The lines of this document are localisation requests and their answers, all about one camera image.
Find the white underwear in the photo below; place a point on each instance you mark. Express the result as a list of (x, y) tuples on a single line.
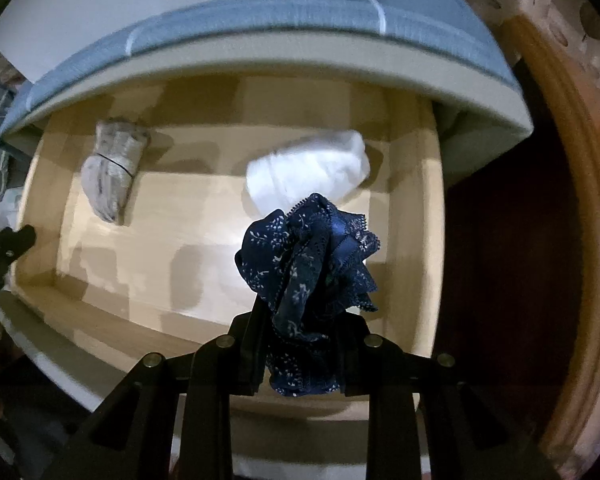
[(310, 165)]

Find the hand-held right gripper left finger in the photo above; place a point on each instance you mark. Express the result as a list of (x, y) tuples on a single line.
[(247, 360)]

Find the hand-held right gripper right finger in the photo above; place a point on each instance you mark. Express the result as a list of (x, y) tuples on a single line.
[(352, 360)]

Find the leaf printed fabric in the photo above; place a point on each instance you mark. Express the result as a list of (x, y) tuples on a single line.
[(570, 35)]

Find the blue plaid cloth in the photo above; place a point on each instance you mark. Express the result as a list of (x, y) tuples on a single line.
[(280, 20)]

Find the white cardboard box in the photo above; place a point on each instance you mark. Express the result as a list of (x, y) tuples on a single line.
[(130, 0)]

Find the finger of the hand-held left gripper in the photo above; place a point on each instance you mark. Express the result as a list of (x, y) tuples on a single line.
[(10, 245)]

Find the navy lace underwear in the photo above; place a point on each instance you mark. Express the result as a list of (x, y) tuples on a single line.
[(305, 270)]

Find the wooden drawer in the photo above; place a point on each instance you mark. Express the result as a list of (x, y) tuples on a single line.
[(180, 235)]

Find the wooden furniture frame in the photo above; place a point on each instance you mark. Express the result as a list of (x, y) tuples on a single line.
[(580, 210)]

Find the grey knotted underwear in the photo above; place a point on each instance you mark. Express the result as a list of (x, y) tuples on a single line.
[(112, 170)]

